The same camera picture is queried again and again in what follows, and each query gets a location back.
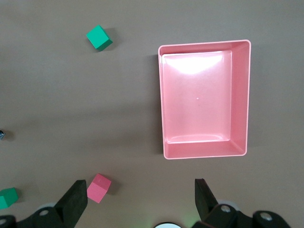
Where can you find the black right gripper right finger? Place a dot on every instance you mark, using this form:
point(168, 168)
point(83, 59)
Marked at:
point(204, 202)

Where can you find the pink plastic bin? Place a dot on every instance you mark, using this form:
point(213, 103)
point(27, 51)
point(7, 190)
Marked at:
point(197, 99)

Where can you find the brown table cover sheet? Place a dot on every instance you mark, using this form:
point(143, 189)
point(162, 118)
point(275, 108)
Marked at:
point(71, 95)

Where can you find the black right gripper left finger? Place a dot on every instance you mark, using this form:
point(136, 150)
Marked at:
point(71, 204)

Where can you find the green foam cube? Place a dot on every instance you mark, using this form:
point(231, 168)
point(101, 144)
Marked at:
point(7, 198)
point(98, 38)

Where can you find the pink foam cube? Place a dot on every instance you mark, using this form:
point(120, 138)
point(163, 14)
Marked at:
point(98, 190)

